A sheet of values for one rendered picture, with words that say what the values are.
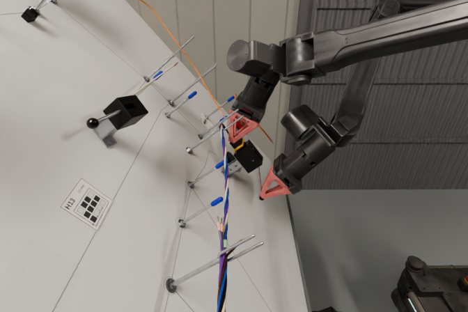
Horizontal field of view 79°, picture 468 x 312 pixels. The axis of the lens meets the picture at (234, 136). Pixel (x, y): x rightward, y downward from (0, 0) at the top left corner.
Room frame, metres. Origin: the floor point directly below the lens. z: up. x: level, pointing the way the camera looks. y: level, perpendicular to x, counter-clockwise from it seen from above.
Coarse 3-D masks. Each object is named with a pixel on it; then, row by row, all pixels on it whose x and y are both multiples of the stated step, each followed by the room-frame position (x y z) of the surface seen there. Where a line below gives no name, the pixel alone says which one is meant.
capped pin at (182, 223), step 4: (220, 196) 0.32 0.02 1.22; (216, 200) 0.32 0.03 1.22; (220, 200) 0.32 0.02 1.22; (212, 204) 0.32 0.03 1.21; (216, 204) 0.32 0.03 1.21; (204, 208) 0.32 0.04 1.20; (208, 208) 0.32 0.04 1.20; (196, 212) 0.32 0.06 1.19; (200, 212) 0.32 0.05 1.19; (192, 216) 0.32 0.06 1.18; (180, 220) 0.33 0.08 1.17; (184, 220) 0.32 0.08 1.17; (188, 220) 0.32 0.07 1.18; (180, 224) 0.32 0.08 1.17; (184, 224) 0.32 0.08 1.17
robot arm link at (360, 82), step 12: (384, 12) 0.80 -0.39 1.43; (396, 12) 0.80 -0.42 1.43; (372, 60) 0.71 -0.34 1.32; (360, 72) 0.68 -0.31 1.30; (372, 72) 0.68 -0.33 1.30; (348, 84) 0.66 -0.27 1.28; (360, 84) 0.65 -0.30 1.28; (372, 84) 0.65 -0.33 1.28; (348, 96) 0.62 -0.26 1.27; (360, 96) 0.62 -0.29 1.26; (336, 108) 0.63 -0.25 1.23; (348, 108) 0.59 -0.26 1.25; (360, 108) 0.59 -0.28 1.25; (360, 120) 0.56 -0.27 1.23
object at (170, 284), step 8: (240, 240) 0.22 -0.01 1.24; (248, 240) 0.22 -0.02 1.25; (232, 248) 0.22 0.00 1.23; (208, 264) 0.22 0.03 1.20; (216, 264) 0.22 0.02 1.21; (192, 272) 0.22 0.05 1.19; (200, 272) 0.22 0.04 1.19; (168, 280) 0.23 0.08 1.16; (176, 280) 0.23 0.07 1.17; (184, 280) 0.22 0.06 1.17; (168, 288) 0.22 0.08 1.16
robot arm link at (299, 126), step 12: (300, 108) 0.60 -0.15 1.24; (288, 120) 0.57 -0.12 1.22; (300, 120) 0.56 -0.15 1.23; (312, 120) 0.57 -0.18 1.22; (324, 120) 0.57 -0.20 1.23; (336, 120) 0.55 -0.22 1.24; (348, 120) 0.54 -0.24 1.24; (300, 132) 0.55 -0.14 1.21; (336, 132) 0.53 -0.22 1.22; (348, 132) 0.53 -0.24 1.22; (336, 144) 0.55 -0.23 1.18
